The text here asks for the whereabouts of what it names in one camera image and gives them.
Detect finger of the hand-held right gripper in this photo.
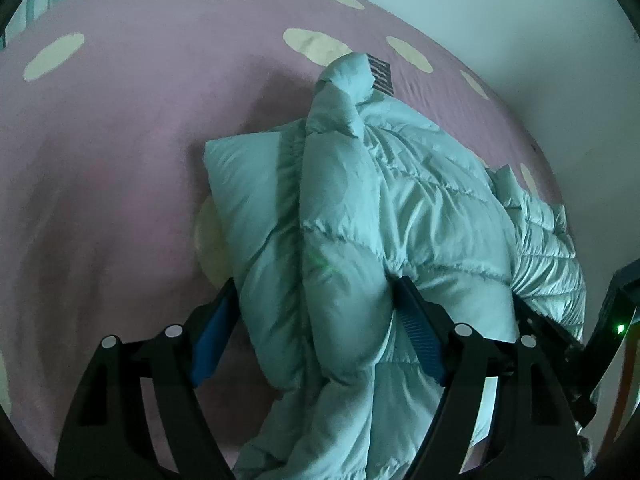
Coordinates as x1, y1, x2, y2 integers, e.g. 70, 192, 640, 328
512, 296, 585, 361

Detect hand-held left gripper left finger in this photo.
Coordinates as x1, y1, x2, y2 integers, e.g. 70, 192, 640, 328
54, 277, 239, 480

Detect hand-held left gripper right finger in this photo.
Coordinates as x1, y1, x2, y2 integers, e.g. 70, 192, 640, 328
392, 276, 586, 480

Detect light blue puffer jacket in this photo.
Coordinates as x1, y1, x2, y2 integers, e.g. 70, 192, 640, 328
204, 51, 587, 480

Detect pink polka dot bed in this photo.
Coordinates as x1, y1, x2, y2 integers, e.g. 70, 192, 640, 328
0, 0, 571, 476

